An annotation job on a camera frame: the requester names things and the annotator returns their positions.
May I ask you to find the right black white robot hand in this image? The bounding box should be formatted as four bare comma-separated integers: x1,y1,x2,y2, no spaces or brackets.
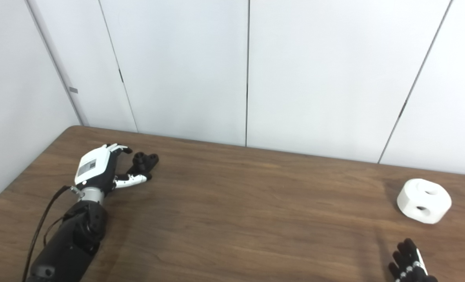
388,238,439,282

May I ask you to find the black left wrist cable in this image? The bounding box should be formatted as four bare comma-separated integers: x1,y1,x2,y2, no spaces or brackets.
22,185,76,282

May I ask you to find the black flanged holder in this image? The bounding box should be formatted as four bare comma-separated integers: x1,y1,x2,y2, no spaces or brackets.
126,152,159,177

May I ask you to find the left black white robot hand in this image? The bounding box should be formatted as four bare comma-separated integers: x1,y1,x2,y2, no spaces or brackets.
74,143,153,193

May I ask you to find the round white plastic piece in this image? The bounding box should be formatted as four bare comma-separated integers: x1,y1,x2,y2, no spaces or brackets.
397,179,452,224

